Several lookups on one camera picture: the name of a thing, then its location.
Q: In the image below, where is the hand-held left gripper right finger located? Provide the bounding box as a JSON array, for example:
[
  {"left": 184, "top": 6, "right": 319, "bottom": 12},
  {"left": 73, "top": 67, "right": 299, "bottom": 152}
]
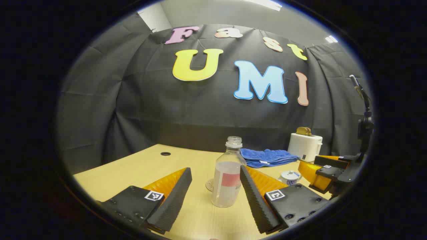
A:
[{"left": 240, "top": 165, "right": 332, "bottom": 234}]

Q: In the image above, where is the clear plastic water bottle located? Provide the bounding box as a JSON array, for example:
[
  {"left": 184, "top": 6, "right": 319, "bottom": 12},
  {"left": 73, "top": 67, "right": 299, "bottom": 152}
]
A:
[{"left": 211, "top": 136, "right": 247, "bottom": 208}]

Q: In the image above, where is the white blue-flowered teacup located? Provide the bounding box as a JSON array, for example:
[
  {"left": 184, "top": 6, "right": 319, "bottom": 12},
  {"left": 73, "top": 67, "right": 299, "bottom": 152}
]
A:
[{"left": 278, "top": 170, "right": 302, "bottom": 186}]

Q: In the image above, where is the blue folded towel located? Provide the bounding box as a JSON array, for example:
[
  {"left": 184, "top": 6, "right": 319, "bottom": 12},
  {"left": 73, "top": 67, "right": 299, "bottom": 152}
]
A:
[{"left": 240, "top": 148, "right": 301, "bottom": 168}]

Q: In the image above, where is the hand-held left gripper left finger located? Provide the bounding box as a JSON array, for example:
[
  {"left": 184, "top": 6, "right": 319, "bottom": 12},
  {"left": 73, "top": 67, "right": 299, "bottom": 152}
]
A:
[{"left": 97, "top": 167, "right": 192, "bottom": 234}]

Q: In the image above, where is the white toaster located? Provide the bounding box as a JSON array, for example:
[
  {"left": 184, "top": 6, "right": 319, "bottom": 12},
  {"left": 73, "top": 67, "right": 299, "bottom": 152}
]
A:
[{"left": 288, "top": 133, "right": 323, "bottom": 162}]

